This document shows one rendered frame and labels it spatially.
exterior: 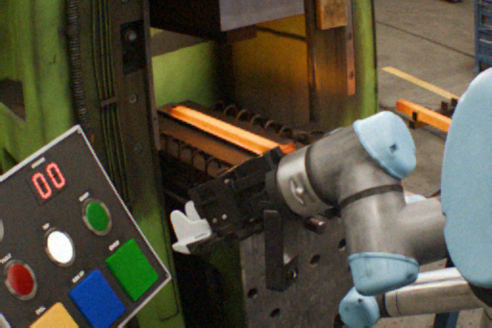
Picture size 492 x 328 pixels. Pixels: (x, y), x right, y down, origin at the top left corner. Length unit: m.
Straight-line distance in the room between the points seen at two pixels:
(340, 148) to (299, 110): 0.89
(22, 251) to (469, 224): 0.65
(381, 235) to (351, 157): 0.09
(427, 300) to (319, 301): 0.55
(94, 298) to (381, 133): 0.46
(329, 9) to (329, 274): 0.59
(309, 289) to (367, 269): 0.78
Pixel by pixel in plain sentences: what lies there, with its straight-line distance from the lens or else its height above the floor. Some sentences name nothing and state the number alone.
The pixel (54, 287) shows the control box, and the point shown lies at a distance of 0.88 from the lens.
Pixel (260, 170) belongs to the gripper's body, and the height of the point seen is 1.21.
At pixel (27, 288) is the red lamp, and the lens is 0.85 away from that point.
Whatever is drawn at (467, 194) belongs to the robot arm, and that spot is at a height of 1.39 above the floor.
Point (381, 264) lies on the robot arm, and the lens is 0.67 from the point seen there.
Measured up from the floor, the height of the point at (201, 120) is 1.01.
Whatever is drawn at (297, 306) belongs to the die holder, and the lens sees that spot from 1.44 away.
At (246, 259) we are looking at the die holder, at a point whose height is 0.86.
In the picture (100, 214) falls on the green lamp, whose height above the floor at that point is 1.09.
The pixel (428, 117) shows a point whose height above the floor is 0.99.
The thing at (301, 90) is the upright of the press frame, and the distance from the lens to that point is 1.57.
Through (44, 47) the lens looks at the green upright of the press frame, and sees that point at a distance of 1.13.
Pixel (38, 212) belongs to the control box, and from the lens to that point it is 0.90.
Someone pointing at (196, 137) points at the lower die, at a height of 0.99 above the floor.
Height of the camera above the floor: 1.54
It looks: 23 degrees down
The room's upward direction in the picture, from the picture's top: 4 degrees counter-clockwise
